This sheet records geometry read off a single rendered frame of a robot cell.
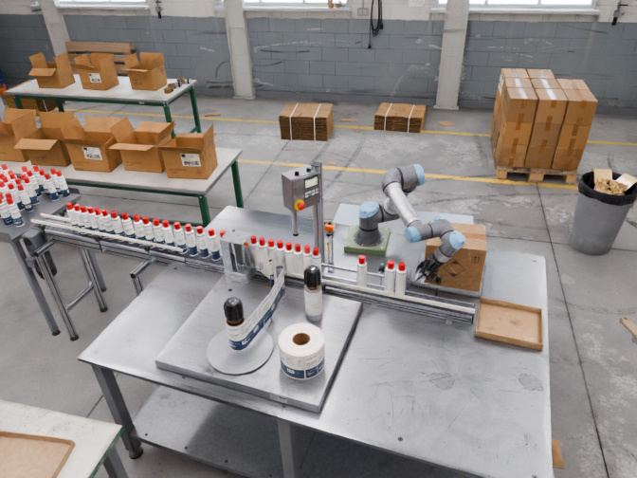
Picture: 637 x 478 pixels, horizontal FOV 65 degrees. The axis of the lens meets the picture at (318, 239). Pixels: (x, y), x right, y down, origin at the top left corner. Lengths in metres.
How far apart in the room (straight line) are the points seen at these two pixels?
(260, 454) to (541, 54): 6.47
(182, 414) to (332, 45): 6.06
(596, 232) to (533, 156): 1.42
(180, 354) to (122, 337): 0.38
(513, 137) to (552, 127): 0.38
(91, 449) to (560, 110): 4.97
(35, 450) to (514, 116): 4.90
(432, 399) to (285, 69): 6.62
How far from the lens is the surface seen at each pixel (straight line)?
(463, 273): 2.71
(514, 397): 2.36
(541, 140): 5.78
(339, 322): 2.47
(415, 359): 2.40
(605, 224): 4.71
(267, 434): 2.90
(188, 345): 2.47
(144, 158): 4.36
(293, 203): 2.51
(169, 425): 3.05
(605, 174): 4.89
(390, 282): 2.57
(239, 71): 8.42
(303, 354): 2.14
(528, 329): 2.67
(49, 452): 2.41
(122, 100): 6.43
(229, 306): 2.18
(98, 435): 2.38
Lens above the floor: 2.59
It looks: 34 degrees down
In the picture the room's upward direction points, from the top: 2 degrees counter-clockwise
